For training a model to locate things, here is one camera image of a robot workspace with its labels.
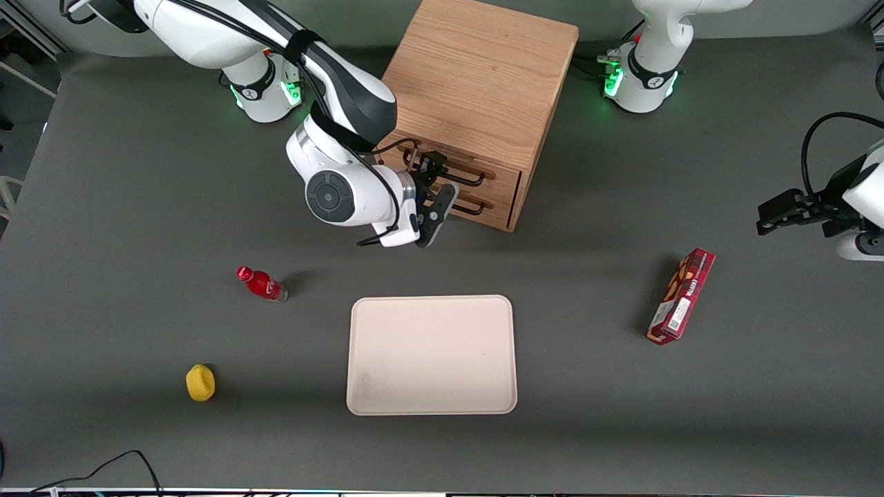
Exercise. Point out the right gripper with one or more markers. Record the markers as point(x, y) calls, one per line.
point(425, 177)

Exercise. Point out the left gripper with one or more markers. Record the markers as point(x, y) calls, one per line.
point(820, 207)

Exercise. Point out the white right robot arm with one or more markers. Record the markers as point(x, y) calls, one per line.
point(345, 90)

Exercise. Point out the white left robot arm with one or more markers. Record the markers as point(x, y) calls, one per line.
point(652, 48)

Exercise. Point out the wooden drawer cabinet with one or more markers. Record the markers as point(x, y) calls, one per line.
point(483, 76)

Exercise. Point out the red cookie box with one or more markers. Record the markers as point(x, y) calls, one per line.
point(682, 297)

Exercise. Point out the beige rectangular tray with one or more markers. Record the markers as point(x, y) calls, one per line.
point(431, 355)

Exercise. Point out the red plastic bottle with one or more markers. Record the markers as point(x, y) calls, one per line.
point(262, 284)

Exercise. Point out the yellow lemon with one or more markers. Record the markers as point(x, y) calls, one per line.
point(200, 383)

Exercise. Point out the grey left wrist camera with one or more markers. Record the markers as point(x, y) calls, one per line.
point(860, 247)

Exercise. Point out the aluminium frame rail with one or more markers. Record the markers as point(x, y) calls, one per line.
point(31, 34)

